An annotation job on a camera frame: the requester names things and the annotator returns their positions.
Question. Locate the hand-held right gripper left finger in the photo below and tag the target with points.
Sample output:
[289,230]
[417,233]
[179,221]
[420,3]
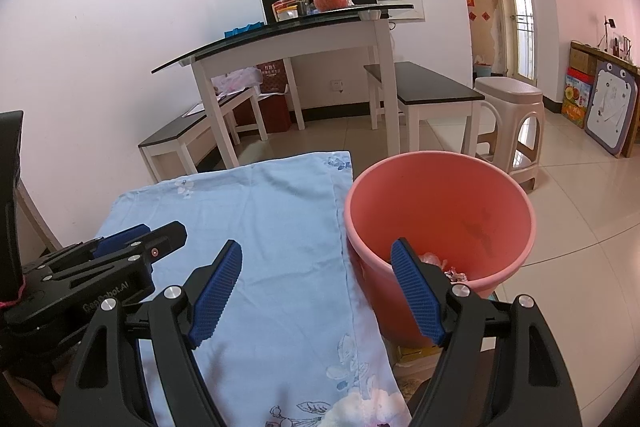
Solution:
[215,297]

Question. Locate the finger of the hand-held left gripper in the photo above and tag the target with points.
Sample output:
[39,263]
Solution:
[120,238]
[150,247]

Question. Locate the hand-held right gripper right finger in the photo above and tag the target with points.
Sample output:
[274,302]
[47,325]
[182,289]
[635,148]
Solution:
[417,292]

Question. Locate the red white wrapper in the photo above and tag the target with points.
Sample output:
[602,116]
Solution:
[456,276]

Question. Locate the pink plastic bucket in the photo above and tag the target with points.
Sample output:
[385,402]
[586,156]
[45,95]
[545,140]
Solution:
[425,197]

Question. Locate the yellow cardboard box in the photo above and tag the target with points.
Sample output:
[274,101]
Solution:
[415,353]

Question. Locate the blue floral tablecloth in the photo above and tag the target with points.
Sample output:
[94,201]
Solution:
[280,217]

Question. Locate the long bench with paper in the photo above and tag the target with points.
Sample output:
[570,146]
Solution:
[180,129]

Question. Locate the paper sheet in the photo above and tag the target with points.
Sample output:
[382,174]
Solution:
[194,110]

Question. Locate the pink white plastic bag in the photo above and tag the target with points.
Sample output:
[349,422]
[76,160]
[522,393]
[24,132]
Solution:
[237,82]

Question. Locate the dark red paper bag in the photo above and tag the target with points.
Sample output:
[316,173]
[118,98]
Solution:
[274,102]

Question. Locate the white bench black seat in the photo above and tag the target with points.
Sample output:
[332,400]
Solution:
[425,84]

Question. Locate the beige plastic stool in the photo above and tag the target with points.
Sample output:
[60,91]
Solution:
[510,92]

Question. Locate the small blue bin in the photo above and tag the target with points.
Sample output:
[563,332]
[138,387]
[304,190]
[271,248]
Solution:
[483,71]

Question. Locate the colourful fruit carton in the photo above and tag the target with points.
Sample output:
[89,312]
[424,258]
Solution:
[577,99]

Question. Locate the white dining table black top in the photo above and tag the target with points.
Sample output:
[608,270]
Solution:
[300,39]

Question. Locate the wooden cabinet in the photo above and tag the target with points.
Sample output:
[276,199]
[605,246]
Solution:
[590,52]

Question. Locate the balcony door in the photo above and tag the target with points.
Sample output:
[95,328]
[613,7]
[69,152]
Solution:
[517,12]

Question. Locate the wall socket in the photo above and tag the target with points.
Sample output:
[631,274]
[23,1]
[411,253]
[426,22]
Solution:
[338,85]

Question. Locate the purple frame drawing board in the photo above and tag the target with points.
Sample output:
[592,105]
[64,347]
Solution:
[612,107]

